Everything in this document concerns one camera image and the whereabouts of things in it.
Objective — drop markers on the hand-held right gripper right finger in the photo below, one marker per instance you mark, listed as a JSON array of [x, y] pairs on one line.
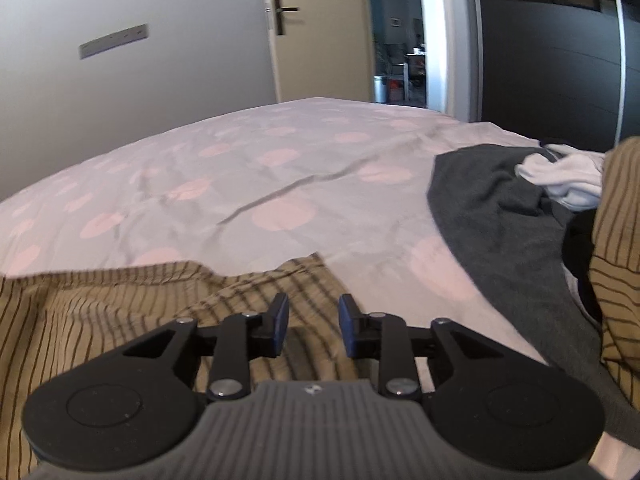
[[346, 327]]

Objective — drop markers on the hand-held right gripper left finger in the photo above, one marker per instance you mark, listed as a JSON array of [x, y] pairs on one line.
[[281, 321]]

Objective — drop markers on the tan striped shirt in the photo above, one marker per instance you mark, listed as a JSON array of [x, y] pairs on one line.
[[100, 310]]

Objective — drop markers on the pink dotted bed sheet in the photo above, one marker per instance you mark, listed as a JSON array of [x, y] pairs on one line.
[[260, 180]]

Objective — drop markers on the dark grey garment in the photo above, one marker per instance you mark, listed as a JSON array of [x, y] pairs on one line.
[[500, 220]]

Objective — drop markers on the black garment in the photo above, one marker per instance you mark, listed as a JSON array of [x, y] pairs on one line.
[[580, 245]]

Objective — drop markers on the white garment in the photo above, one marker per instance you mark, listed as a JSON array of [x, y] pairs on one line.
[[565, 172]]

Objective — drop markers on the tan striped garment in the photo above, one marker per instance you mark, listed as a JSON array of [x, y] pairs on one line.
[[617, 260]]

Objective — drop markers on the cream door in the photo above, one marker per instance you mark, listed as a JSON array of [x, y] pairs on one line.
[[320, 30]]

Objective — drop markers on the dark wardrobe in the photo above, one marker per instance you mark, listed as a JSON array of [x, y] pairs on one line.
[[550, 45]]

